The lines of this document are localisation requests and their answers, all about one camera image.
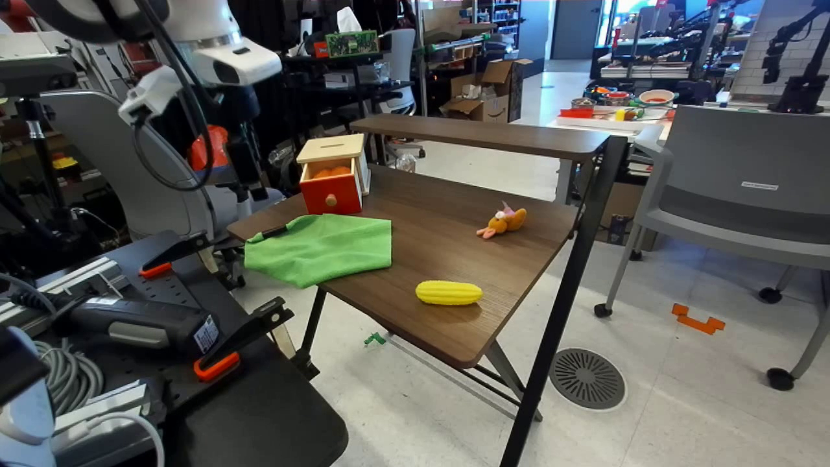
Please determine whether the green towel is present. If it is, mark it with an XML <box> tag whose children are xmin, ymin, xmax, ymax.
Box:
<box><xmin>244</xmin><ymin>214</ymin><xmax>393</xmax><ymax>289</ymax></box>

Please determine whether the wooden box with red drawer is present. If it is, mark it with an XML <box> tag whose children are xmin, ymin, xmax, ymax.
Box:
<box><xmin>296</xmin><ymin>134</ymin><xmax>372</xmax><ymax>216</ymax></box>

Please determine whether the black shelf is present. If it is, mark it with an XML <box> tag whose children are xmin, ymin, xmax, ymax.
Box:
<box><xmin>282</xmin><ymin>29</ymin><xmax>416</xmax><ymax>163</ymax></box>

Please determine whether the red drawer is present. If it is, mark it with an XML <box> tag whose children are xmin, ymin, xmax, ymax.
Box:
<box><xmin>300</xmin><ymin>158</ymin><xmax>364</xmax><ymax>216</ymax></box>

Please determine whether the green box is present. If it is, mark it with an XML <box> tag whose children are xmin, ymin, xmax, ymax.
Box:
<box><xmin>324</xmin><ymin>30</ymin><xmax>380</xmax><ymax>59</ymax></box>

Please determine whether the black clamp with orange grip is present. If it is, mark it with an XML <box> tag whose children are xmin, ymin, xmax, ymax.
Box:
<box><xmin>138</xmin><ymin>232</ymin><xmax>212</xmax><ymax>280</ymax></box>
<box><xmin>193</xmin><ymin>296</ymin><xmax>294</xmax><ymax>382</ymax></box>

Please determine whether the stack of cardboard boxes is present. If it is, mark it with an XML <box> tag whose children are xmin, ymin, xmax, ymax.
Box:
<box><xmin>440</xmin><ymin>58</ymin><xmax>534</xmax><ymax>124</ymax></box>

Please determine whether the yellow toy corn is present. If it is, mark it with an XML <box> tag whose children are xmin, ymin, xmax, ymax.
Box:
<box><xmin>415</xmin><ymin>280</ymin><xmax>484</xmax><ymax>306</ymax></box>

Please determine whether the orange plush toy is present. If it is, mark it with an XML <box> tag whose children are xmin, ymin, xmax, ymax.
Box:
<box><xmin>476</xmin><ymin>201</ymin><xmax>527</xmax><ymax>240</ymax></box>

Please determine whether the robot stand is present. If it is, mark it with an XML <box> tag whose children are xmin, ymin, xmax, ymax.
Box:
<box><xmin>0</xmin><ymin>230</ymin><xmax>349</xmax><ymax>467</ymax></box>

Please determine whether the cardboard box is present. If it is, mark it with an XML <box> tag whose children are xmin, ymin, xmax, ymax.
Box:
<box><xmin>597</xmin><ymin>182</ymin><xmax>659</xmax><ymax>252</ymax></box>

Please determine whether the round floor vent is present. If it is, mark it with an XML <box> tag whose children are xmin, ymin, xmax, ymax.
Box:
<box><xmin>549</xmin><ymin>348</ymin><xmax>628</xmax><ymax>412</ymax></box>

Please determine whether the orange floor tape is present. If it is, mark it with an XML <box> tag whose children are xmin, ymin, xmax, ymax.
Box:
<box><xmin>672</xmin><ymin>303</ymin><xmax>726</xmax><ymax>335</ymax></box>

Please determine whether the grey chair on castors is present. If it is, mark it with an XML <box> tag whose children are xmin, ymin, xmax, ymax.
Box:
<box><xmin>593</xmin><ymin>105</ymin><xmax>830</xmax><ymax>391</ymax></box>

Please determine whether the camera on tripod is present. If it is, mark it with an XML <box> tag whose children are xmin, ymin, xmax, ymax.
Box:
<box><xmin>0</xmin><ymin>52</ymin><xmax>104</xmax><ymax>260</ymax></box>

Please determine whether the aluminium rail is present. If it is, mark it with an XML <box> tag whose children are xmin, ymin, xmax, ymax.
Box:
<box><xmin>0</xmin><ymin>256</ymin><xmax>130</xmax><ymax>325</ymax></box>

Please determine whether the coil of grey cable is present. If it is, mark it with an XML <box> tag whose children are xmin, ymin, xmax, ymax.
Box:
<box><xmin>32</xmin><ymin>341</ymin><xmax>104</xmax><ymax>416</ymax></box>

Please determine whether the white cable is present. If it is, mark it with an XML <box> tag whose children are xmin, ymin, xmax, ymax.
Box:
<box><xmin>52</xmin><ymin>411</ymin><xmax>166</xmax><ymax>467</ymax></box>

